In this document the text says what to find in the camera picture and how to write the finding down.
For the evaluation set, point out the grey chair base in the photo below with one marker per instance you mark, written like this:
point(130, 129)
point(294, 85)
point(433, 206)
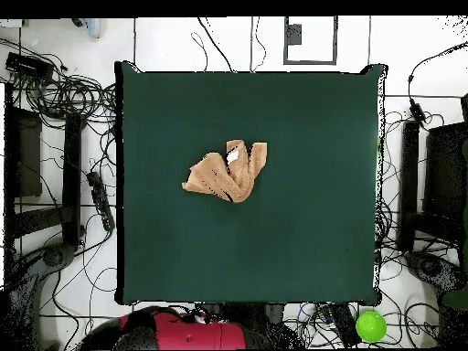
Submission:
point(431, 267)
point(55, 256)

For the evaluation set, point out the dark green tablecloth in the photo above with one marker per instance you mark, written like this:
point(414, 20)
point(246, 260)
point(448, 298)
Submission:
point(292, 219)

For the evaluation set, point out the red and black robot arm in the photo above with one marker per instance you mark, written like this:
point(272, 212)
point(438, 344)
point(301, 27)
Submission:
point(190, 334)

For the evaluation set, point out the small grey square plate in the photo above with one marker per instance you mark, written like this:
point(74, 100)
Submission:
point(294, 34)

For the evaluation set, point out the bright green ball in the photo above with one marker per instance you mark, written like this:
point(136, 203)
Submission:
point(371, 326)

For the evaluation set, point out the small dark object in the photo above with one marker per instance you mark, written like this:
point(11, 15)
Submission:
point(77, 22)

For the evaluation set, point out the black power adapter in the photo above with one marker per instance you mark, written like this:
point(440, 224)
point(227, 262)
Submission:
point(416, 111)

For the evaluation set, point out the flat black box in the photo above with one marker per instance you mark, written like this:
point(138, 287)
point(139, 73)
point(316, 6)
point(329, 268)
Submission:
point(27, 65)

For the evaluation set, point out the black stand frame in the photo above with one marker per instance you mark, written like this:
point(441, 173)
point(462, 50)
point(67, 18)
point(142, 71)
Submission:
point(408, 182)
point(72, 182)

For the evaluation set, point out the tan terry towel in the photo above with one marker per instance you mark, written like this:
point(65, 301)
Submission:
point(219, 175)

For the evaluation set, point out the long black box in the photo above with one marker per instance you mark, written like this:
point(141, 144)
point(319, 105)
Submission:
point(343, 323)

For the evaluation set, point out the black power strip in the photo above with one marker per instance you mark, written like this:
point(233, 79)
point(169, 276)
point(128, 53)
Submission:
point(100, 199)

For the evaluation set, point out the pale blue white object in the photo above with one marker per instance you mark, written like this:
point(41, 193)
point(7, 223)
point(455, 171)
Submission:
point(93, 28)

